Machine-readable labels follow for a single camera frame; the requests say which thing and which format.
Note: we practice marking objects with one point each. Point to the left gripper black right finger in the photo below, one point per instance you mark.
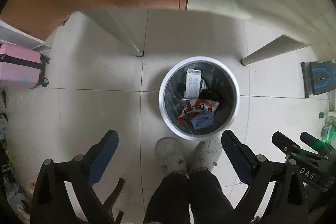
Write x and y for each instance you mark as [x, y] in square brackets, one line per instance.
[288, 202]

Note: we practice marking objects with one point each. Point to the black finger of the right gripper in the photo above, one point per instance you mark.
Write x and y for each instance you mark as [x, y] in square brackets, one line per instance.
[315, 144]
[285, 145]

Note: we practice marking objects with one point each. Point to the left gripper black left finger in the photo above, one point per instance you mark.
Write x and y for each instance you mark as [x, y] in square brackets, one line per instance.
[51, 202]

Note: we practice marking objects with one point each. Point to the white round trash bin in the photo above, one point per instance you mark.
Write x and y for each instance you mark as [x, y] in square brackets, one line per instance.
[218, 78]

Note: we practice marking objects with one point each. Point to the blue black scale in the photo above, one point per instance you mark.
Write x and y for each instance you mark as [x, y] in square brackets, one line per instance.
[318, 78]

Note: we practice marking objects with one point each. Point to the right grey fuzzy slipper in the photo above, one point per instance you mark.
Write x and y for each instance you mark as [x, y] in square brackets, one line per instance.
[206, 156]

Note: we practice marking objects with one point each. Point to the grey fuzzy slipper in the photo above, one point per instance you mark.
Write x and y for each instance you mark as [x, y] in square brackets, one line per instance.
[169, 156]
[206, 156]

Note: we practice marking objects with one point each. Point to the blue packet in bin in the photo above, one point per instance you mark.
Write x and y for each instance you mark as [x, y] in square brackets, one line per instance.
[203, 120]

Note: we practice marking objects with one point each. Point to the white table leg right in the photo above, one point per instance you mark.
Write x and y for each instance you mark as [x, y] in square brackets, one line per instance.
[276, 47]

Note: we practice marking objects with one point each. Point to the white table leg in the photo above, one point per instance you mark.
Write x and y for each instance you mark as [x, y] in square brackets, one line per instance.
[114, 24]
[276, 47]

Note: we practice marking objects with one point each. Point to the red snack wrapper in bin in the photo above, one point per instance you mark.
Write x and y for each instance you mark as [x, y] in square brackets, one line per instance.
[194, 106]

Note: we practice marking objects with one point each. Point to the white carton in bin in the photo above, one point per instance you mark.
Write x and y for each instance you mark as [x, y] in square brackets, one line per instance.
[193, 83]

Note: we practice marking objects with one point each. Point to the left grey fuzzy slipper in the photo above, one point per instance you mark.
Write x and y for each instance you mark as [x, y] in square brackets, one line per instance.
[169, 156]

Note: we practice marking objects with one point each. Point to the black trousers legs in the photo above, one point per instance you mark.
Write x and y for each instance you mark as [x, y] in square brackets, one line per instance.
[178, 195]

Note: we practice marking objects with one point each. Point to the pink suitcase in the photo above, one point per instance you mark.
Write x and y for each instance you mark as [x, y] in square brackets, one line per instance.
[22, 68]

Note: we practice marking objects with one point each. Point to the white table leg left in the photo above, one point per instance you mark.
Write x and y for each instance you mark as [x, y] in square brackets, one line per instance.
[114, 24]

